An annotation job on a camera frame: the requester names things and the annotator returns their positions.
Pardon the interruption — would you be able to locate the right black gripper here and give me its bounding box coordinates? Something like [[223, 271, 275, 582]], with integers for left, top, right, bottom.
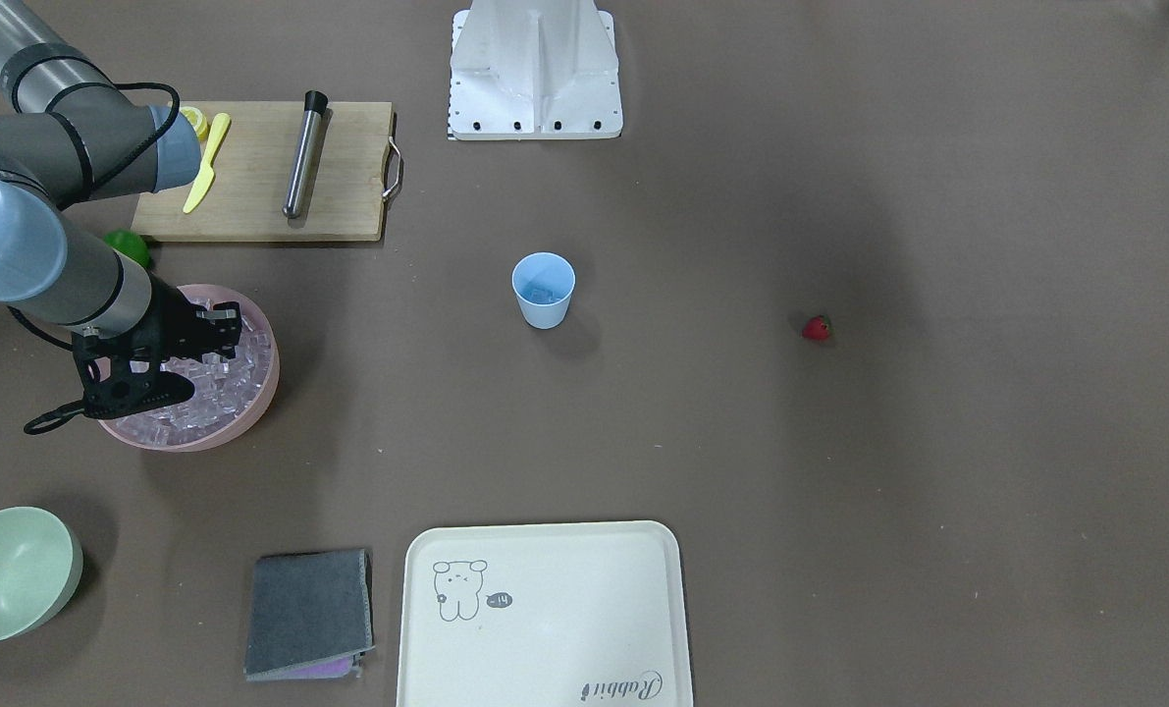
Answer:
[[103, 277, 242, 361]]

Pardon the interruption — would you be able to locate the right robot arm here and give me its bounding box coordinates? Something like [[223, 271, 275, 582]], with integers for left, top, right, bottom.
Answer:
[[0, 1, 241, 361]]

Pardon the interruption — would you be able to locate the pink bowl of ice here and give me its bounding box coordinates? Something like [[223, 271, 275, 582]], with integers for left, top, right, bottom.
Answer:
[[98, 285, 282, 453]]

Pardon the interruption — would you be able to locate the light blue cup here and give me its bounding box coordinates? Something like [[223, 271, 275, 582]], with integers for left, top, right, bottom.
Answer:
[[511, 251, 577, 330]]

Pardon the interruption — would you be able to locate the green lime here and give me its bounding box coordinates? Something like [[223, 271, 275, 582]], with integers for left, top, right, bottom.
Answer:
[[101, 229, 152, 270]]

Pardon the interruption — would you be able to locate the yellow plastic knife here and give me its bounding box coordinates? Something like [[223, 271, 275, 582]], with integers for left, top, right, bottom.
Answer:
[[182, 112, 233, 214]]

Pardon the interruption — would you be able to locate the wooden cutting board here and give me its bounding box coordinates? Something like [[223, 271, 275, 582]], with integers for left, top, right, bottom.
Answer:
[[131, 98, 400, 245]]

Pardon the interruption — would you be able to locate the lemon half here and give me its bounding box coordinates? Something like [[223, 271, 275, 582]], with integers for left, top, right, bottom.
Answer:
[[179, 106, 210, 143]]

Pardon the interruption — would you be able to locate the steel muddler black tip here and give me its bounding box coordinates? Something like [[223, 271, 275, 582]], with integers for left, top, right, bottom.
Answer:
[[282, 90, 328, 220]]

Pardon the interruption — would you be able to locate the grey folded cloth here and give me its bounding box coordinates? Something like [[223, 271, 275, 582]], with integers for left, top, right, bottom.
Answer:
[[243, 549, 374, 681]]

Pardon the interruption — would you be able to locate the green bowl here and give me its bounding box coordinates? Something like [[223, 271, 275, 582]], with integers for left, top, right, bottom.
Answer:
[[0, 507, 84, 642]]

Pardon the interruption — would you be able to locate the cream rabbit tray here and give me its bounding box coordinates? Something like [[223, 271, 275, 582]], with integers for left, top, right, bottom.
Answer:
[[397, 520, 696, 706]]

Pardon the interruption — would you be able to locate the red strawberry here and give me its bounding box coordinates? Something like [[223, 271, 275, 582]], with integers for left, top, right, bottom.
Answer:
[[800, 314, 832, 342]]

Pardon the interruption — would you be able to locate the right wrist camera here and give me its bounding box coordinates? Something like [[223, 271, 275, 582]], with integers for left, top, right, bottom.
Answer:
[[72, 334, 195, 420]]

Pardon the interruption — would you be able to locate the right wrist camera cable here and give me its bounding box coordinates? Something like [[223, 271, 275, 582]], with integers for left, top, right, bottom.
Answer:
[[7, 306, 89, 436]]

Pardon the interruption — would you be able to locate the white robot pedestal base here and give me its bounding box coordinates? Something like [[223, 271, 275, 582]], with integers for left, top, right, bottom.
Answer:
[[447, 1, 624, 140]]

